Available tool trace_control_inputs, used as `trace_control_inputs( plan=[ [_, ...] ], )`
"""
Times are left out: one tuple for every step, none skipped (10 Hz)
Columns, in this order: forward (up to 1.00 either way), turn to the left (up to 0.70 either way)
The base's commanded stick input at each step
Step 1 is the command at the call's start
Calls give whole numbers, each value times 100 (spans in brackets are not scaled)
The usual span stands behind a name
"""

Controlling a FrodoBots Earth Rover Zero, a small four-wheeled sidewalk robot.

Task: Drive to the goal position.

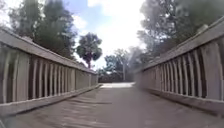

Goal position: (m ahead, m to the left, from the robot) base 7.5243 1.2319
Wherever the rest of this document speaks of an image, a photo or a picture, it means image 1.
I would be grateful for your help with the distant trees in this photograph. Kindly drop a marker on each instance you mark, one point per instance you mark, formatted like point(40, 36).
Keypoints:
point(115, 68)

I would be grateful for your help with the palm tree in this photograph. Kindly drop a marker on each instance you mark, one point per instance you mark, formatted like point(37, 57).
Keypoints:
point(88, 48)

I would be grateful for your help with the wooden bridge deck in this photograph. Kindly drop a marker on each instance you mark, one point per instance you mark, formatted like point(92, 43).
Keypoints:
point(116, 106)

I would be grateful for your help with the group of tall trees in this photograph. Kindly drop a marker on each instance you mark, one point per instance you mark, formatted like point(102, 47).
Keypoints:
point(46, 26)
point(173, 26)

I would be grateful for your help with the wooden bridge railing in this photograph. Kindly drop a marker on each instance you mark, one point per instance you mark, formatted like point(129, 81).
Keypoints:
point(40, 76)
point(186, 71)

